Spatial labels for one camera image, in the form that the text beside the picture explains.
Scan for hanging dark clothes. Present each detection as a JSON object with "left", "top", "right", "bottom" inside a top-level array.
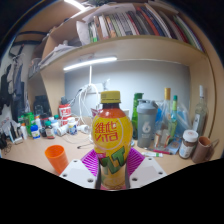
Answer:
[{"left": 0, "top": 46, "right": 26, "bottom": 115}]

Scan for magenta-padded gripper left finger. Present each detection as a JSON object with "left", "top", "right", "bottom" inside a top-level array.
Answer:
[{"left": 59, "top": 148, "right": 101, "bottom": 190}]

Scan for slim green glass bottle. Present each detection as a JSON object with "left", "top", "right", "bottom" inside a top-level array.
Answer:
[{"left": 168, "top": 94, "right": 180, "bottom": 141}]

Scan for red and white canister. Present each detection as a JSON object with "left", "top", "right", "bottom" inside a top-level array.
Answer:
[{"left": 58, "top": 103, "right": 73, "bottom": 127}]

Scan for white tube green cap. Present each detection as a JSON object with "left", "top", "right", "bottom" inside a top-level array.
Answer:
[{"left": 141, "top": 151, "right": 164, "bottom": 159}]

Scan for white ceiling tube light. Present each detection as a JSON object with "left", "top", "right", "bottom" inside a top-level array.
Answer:
[{"left": 63, "top": 0, "right": 87, "bottom": 11}]

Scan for brown jar white lid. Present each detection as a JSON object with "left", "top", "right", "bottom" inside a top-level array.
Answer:
[{"left": 178, "top": 129, "right": 200, "bottom": 160}]

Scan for clear glass bottle white cap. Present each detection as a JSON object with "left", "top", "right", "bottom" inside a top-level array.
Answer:
[{"left": 192, "top": 84, "right": 208, "bottom": 137}]

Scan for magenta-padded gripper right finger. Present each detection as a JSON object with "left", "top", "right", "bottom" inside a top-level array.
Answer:
[{"left": 125, "top": 147, "right": 168, "bottom": 190}]

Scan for brown mug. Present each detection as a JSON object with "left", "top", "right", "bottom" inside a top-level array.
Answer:
[{"left": 191, "top": 135, "right": 220, "bottom": 164}]

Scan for green plastic bottle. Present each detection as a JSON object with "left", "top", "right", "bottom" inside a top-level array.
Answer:
[{"left": 130, "top": 92, "right": 144, "bottom": 140}]

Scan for small white bottle blue label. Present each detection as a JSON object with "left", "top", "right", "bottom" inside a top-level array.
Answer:
[{"left": 30, "top": 124, "right": 42, "bottom": 140}]

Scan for orange plastic cup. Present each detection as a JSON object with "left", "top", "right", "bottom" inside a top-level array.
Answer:
[{"left": 44, "top": 144, "right": 70, "bottom": 176}]

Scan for white LED bar lamp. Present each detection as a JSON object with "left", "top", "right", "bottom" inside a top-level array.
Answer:
[{"left": 63, "top": 56, "right": 118, "bottom": 88}]

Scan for yellow lemon tea bottle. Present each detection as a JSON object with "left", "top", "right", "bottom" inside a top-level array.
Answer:
[{"left": 91, "top": 90, "right": 134, "bottom": 191}]

